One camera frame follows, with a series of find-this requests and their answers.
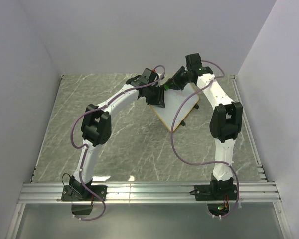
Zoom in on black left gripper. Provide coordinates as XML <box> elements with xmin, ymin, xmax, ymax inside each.
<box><xmin>146</xmin><ymin>85</ymin><xmax>165</xmax><ymax>109</ymax></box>

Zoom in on green black whiteboard eraser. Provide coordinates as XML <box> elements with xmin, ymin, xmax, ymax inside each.
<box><xmin>164</xmin><ymin>83</ymin><xmax>172</xmax><ymax>90</ymax></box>

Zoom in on small whiteboard with yellow frame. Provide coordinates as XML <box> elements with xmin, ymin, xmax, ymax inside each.
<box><xmin>150</xmin><ymin>83</ymin><xmax>200</xmax><ymax>132</ymax></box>

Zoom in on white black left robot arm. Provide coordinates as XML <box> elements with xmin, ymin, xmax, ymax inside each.
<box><xmin>65</xmin><ymin>68</ymin><xmax>165</xmax><ymax>200</ymax></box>

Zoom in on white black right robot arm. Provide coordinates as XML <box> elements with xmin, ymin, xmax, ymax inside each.
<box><xmin>166</xmin><ymin>53</ymin><xmax>243</xmax><ymax>201</ymax></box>

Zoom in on black whiteboard stand feet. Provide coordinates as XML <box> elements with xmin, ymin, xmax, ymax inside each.
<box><xmin>180</xmin><ymin>103</ymin><xmax>199</xmax><ymax>126</ymax></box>

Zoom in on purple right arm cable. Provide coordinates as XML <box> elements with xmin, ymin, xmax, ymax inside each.
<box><xmin>169</xmin><ymin>59</ymin><xmax>240</xmax><ymax>220</ymax></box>

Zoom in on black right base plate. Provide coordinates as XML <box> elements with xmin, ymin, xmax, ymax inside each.
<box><xmin>189</xmin><ymin>184</ymin><xmax>238</xmax><ymax>201</ymax></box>

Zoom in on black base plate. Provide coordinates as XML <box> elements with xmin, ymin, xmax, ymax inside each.
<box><xmin>61</xmin><ymin>185</ymin><xmax>107</xmax><ymax>202</ymax></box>
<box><xmin>189</xmin><ymin>184</ymin><xmax>238</xmax><ymax>201</ymax></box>

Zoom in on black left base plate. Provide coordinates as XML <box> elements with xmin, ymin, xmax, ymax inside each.
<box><xmin>61</xmin><ymin>185</ymin><xmax>107</xmax><ymax>202</ymax></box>

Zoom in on aluminium mounting rail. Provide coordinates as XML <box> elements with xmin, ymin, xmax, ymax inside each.
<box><xmin>17</xmin><ymin>182</ymin><xmax>281</xmax><ymax>205</ymax></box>

